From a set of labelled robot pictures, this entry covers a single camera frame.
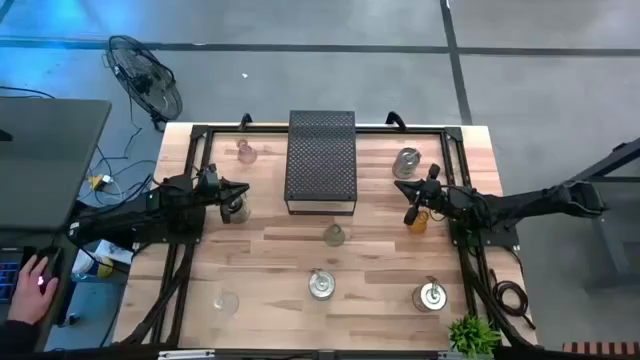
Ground small green potted plant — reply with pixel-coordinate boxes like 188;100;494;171
447;313;503;359

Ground silver candle tin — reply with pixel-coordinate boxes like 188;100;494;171
307;268;337;302

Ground coiled dark cable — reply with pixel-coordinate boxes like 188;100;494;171
487;267;537;331

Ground white plastic bag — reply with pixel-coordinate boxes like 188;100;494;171
72;238;135;281

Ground yellow power plug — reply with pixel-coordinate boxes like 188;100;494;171
87;172;116;194

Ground pink glass candlestick holder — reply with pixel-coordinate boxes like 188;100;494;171
235;138;259;166

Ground candle tin with heart label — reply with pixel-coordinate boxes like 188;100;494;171
411;275;449;314

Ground black computer keyboard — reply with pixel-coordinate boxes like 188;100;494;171
0;259;21;305

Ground grey glass candlestick holder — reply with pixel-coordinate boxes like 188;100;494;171
227;192;252;225

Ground black perforated metal shelf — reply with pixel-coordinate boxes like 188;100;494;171
283;109;359;217

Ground striped wooden slat panel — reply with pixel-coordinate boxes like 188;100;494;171
562;341;640;357

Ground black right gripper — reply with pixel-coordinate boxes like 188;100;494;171
394;163;454;227

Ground black floor cables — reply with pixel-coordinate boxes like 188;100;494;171
0;84;159;201

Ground black aluminium rig frame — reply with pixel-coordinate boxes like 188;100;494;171
112;112;539;360

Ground black floor fan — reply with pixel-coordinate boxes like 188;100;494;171
104;34;184;132

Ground clear glass candlestick holder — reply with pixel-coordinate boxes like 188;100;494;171
212;289;241;317

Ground black computer mouse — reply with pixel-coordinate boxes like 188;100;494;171
34;247;64;291

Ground candle tin with cake label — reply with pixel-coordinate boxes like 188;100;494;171
391;146;422;180

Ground person's hand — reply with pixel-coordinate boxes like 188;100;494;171
7;254;60;326

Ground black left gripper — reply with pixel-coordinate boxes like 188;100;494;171
195;163;250;225

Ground amber glass candlestick holder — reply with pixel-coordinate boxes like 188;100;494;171
407;208;431;236

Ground person's forearm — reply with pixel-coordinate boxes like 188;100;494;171
0;319;42;360

